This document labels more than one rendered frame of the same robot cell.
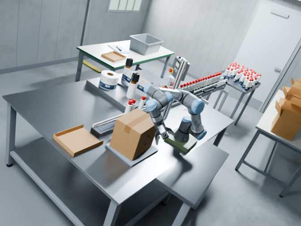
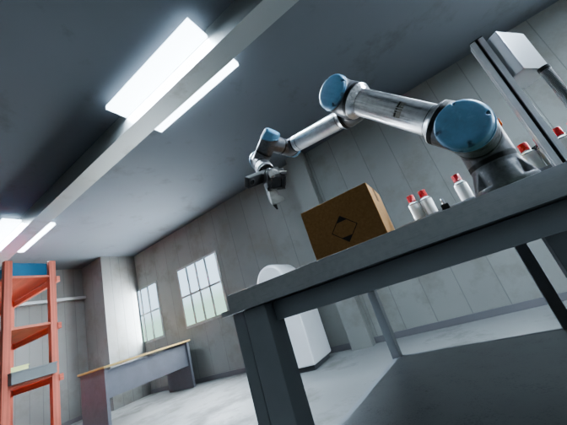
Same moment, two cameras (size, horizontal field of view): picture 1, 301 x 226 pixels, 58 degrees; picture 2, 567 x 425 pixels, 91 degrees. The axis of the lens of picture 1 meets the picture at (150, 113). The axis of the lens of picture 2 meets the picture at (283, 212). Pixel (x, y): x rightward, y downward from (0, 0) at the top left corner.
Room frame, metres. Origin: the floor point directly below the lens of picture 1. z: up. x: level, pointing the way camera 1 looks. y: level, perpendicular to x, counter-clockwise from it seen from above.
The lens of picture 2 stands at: (1.69, -1.13, 0.76)
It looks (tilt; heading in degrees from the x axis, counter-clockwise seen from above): 19 degrees up; 93
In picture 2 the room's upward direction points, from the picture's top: 18 degrees counter-clockwise
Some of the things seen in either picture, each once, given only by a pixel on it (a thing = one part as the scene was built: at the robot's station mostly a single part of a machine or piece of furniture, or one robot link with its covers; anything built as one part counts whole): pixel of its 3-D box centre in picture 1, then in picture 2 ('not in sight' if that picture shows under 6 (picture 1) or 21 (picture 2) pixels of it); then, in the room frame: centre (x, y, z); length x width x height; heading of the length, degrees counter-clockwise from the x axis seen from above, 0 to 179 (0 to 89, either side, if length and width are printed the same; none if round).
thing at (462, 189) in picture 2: (141, 105); (466, 195); (2.39, 0.11, 0.98); 0.05 x 0.05 x 0.20
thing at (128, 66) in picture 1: (127, 69); not in sight; (3.05, 0.43, 1.04); 0.09 x 0.09 x 0.29
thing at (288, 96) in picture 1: (292, 102); not in sight; (4.13, -2.06, 0.97); 0.45 x 0.44 x 0.37; 69
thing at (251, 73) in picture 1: (242, 74); not in sight; (4.70, -1.32, 0.98); 0.57 x 0.46 x 0.21; 61
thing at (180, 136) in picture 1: (182, 133); (500, 176); (2.23, -0.36, 0.92); 0.15 x 0.15 x 0.10
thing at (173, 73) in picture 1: (179, 68); (510, 61); (2.65, -0.14, 1.38); 0.17 x 0.10 x 0.19; 26
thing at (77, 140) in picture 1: (79, 139); not in sight; (1.73, 0.48, 0.85); 0.30 x 0.26 x 0.04; 151
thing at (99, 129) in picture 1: (152, 110); not in sight; (2.60, -0.01, 0.86); 1.65 x 0.08 x 0.04; 151
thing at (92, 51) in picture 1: (126, 71); not in sight; (4.58, 0.65, 0.40); 1.90 x 0.75 x 0.80; 156
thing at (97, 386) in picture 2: not in sight; (142, 380); (-1.77, 3.79, 0.41); 1.56 x 0.78 x 0.81; 66
